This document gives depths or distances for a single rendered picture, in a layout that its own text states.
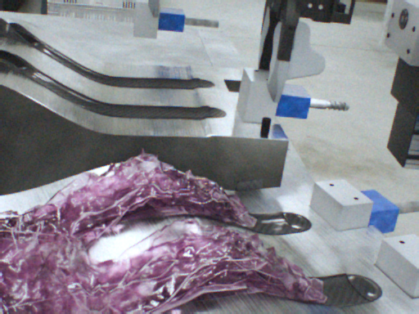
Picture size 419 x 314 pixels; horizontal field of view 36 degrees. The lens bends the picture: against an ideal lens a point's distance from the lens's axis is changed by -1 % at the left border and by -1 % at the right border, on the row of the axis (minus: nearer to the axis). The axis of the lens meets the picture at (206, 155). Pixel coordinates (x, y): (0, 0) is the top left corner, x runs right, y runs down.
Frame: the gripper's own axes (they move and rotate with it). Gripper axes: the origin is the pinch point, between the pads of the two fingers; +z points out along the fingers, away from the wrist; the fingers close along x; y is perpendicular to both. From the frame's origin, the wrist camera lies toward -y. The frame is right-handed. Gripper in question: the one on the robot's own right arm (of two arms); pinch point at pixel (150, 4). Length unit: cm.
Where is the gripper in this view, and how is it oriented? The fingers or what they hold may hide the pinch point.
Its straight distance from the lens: 102.4
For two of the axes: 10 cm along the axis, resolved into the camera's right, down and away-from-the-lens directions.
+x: -1.2, -4.2, 9.0
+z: -1.2, 9.1, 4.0
